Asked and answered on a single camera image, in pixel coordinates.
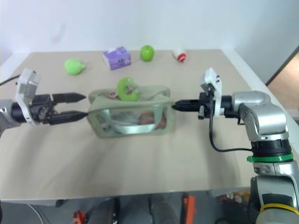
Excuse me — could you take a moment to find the purple tissue pack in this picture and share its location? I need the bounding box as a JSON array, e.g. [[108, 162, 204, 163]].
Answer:
[[102, 46, 132, 71]]

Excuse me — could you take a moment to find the light green plush toy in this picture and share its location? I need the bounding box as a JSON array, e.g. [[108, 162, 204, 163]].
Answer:
[[64, 58, 86, 76]]

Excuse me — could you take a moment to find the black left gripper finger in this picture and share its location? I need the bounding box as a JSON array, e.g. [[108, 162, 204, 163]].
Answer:
[[52, 92, 87, 104], [49, 110, 89, 126]]

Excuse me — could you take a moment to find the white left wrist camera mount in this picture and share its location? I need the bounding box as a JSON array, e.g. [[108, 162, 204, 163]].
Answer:
[[14, 68, 42, 126]]

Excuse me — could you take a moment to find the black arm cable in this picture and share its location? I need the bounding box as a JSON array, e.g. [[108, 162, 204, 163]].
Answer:
[[208, 97, 254, 154], [0, 74, 22, 86]]

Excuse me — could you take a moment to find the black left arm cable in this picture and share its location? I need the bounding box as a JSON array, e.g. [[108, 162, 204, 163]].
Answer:
[[0, 74, 22, 86]]

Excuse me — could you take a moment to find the dark rounded shape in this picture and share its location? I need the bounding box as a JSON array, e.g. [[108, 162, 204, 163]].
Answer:
[[148, 193, 181, 224]]

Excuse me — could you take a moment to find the green apple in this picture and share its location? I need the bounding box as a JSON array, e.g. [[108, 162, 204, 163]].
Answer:
[[140, 44, 155, 63]]

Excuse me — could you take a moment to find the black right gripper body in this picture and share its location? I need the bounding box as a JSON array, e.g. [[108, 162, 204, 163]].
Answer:
[[197, 91, 217, 120]]

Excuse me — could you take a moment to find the colourful clutter pile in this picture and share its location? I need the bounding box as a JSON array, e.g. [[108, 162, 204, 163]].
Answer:
[[219, 189, 252, 207]]

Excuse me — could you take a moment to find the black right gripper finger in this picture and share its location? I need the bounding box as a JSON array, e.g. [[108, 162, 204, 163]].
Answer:
[[175, 99, 202, 106], [171, 104, 202, 112]]

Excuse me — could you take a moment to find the orange and black tool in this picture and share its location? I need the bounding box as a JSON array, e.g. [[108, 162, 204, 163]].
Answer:
[[182, 194, 196, 224], [72, 210, 90, 224]]

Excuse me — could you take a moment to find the white and red small bottle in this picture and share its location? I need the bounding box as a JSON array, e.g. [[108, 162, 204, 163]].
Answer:
[[172, 47, 188, 63]]

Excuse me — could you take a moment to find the brown wooden door panel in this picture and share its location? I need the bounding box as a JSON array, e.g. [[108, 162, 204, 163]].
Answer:
[[264, 45, 299, 87]]

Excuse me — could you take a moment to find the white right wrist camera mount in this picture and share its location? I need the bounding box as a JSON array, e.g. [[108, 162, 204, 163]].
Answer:
[[199, 67, 226, 119]]

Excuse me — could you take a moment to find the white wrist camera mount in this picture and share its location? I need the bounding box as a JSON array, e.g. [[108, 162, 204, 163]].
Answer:
[[199, 67, 226, 119], [14, 68, 42, 126]]

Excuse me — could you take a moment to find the green pouch with clear window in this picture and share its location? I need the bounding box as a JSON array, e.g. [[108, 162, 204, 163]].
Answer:
[[86, 84, 177, 140]]

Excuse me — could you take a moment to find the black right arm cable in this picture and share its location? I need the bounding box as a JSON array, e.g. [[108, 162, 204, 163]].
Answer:
[[208, 97, 254, 154]]

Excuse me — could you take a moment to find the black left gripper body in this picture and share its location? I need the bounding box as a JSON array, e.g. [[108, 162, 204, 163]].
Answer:
[[28, 94, 59, 126]]

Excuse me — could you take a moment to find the green plush ring keychain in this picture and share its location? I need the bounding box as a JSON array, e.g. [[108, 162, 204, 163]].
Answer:
[[116, 77, 141, 102]]

